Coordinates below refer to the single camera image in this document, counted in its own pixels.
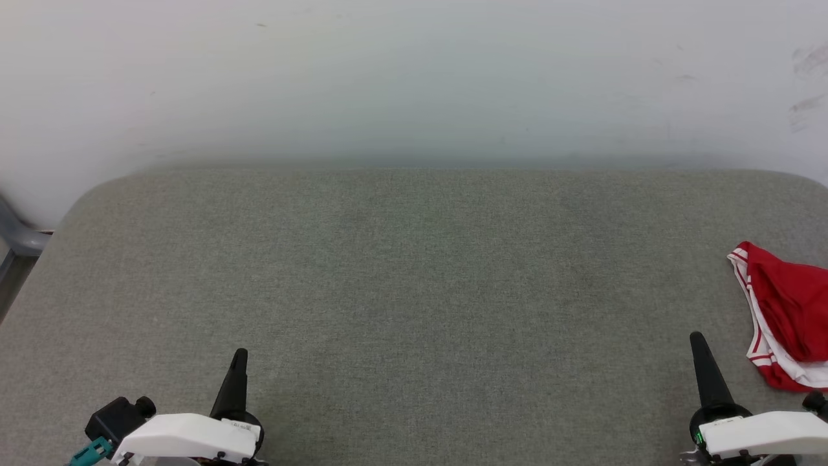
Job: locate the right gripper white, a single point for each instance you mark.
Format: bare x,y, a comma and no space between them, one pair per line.
763,435

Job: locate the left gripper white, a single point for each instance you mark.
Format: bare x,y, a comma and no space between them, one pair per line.
187,435

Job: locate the red and white basketball jersey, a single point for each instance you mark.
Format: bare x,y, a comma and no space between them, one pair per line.
792,310

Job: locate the grey fabric sofa cushion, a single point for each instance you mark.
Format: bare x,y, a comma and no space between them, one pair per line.
414,291

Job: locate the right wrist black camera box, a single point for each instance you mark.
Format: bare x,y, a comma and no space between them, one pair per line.
816,402

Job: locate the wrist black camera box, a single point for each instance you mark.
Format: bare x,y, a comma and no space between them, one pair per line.
816,402
113,421

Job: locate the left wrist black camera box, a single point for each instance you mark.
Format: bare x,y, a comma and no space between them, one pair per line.
113,421

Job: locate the grey metal frame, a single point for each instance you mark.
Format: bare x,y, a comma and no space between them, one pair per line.
16,236

